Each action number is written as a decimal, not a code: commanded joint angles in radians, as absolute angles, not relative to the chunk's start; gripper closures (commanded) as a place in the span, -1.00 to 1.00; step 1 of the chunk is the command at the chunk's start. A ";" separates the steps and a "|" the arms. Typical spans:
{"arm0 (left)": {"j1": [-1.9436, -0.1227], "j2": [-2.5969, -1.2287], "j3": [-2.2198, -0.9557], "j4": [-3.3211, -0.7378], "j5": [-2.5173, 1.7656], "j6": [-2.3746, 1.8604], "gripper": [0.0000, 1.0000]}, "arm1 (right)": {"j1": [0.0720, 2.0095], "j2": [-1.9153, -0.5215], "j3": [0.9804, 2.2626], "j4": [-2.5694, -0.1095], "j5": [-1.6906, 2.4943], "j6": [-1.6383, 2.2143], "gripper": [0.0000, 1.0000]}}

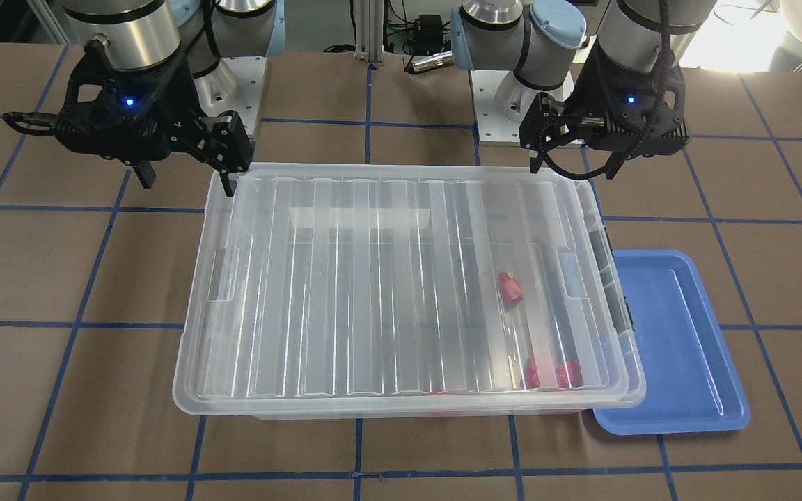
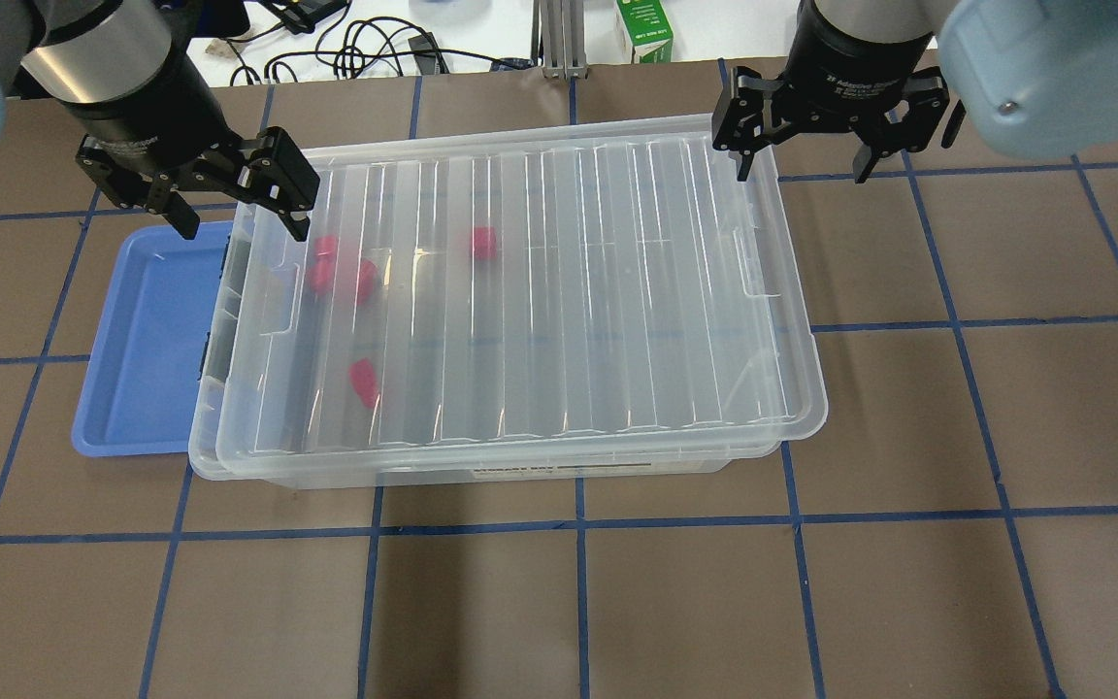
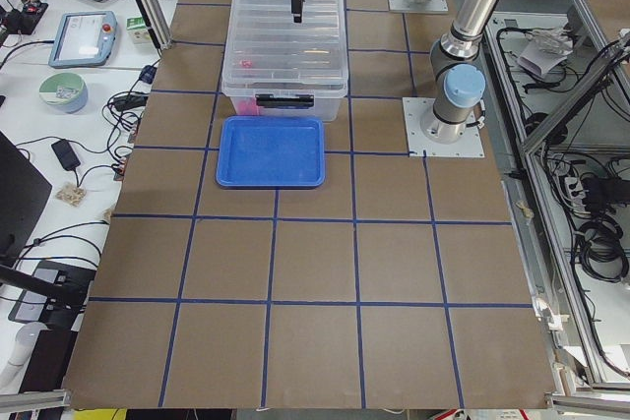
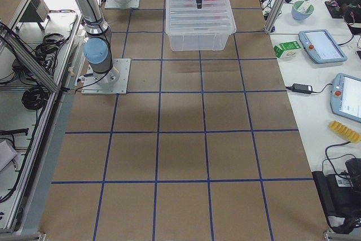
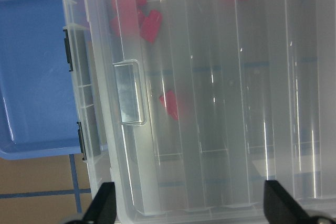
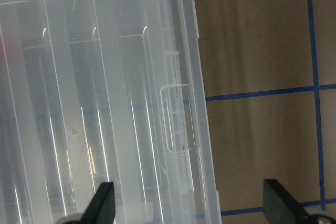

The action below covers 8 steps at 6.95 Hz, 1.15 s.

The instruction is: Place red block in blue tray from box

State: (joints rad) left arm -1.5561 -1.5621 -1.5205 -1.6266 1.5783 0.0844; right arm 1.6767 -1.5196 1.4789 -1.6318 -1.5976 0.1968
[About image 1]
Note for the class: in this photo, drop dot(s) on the clear plastic storage box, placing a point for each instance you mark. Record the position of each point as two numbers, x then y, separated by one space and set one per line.
603 278

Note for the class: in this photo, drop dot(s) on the clear plastic box lid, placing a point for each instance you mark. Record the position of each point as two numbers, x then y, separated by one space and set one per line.
401 292

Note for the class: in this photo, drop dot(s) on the red block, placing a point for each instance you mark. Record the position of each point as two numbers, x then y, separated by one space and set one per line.
509 289
536 374
568 374
445 410

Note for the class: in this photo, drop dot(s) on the blue plastic tray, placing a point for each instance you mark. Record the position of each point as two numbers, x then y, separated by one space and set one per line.
692 384

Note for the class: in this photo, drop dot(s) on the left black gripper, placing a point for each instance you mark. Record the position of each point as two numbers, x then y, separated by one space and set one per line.
587 89

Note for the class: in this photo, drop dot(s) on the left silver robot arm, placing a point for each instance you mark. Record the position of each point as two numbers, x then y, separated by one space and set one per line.
536 44

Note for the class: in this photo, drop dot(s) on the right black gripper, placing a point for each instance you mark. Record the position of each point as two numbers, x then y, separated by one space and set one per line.
177 99

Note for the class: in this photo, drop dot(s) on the aluminium frame post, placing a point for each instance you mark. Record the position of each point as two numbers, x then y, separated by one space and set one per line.
369 23

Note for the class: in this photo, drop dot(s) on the silver metal cylinder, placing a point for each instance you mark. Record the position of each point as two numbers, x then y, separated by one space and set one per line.
421 64

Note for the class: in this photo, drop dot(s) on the black power adapter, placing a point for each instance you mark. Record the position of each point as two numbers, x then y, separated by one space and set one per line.
429 29

